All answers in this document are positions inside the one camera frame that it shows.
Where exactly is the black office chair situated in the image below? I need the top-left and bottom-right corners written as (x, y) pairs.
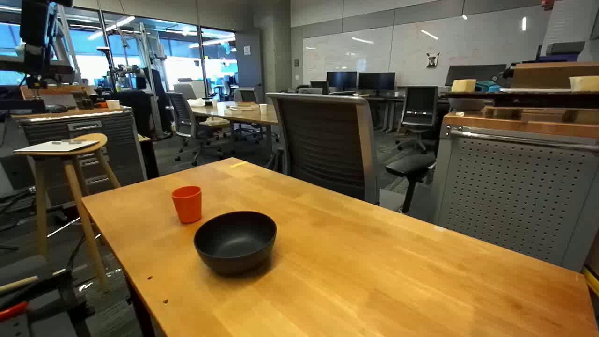
top-left (395, 86), bottom-right (439, 154)

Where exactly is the row of monitors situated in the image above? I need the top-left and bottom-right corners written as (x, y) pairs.
top-left (310, 71), bottom-right (396, 95)

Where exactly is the white board on stool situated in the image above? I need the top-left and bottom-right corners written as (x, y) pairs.
top-left (13, 139), bottom-right (100, 155)

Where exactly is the row of grey office chairs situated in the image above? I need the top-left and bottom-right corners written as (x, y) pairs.
top-left (166, 88), bottom-right (263, 167)

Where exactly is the dark grey bowl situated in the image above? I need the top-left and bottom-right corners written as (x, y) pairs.
top-left (194, 211), bottom-right (278, 276)

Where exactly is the long wooden meeting table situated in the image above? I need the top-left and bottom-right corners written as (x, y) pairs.
top-left (189, 101), bottom-right (279, 155)

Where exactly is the whiteboard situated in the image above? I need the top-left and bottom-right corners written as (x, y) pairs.
top-left (303, 5), bottom-right (553, 88)

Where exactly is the grey mesh office chair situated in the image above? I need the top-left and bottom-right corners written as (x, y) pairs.
top-left (266, 92), bottom-right (437, 214)

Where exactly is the grey tool chest with drawers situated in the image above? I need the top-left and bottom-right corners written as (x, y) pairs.
top-left (13, 107), bottom-right (148, 206)

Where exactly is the wooden stool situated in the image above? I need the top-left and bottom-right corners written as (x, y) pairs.
top-left (31, 133), bottom-right (121, 293)

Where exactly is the grey perforated metal cabinet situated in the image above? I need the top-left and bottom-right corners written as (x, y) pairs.
top-left (431, 111), bottom-right (599, 273)

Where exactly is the orange plastic cup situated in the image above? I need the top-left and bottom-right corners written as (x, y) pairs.
top-left (171, 186), bottom-right (203, 224)

